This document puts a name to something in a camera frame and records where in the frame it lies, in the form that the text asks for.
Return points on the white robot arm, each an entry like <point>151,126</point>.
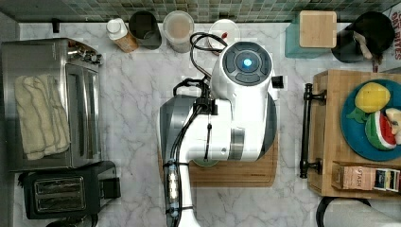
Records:
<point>232,119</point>

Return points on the wooden drawer cabinet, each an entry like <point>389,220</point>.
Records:
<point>326,142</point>

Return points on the green ceramic bowl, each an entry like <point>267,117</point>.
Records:
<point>205,163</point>

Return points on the bamboo cutting board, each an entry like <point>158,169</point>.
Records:
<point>237,174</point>

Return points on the clear jar with cereal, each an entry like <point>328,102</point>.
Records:
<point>178,26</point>

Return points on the empty dark glass jar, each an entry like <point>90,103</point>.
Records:
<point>144,28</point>

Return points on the stainless toaster oven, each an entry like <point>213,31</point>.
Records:
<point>74,66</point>

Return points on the teal box with wooden lid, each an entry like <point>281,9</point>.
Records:
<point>311,34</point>

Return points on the black two-slot toaster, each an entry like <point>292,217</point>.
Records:
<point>72,192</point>

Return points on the teal plate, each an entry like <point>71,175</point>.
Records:
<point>353,120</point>

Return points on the wooden tea box tray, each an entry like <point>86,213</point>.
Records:
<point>366,178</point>

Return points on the beige folded towel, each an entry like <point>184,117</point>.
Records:
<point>43,120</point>

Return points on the yellow plush lemon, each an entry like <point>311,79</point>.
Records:
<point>372,97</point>

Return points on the wooden spoon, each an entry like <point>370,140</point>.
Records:
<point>363,46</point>

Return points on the plush watermelon slice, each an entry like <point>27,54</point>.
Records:
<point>379,131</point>

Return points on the beige plush fruit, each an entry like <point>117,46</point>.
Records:
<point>394,116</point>

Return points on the black utensil holder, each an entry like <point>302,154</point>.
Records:
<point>376,30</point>

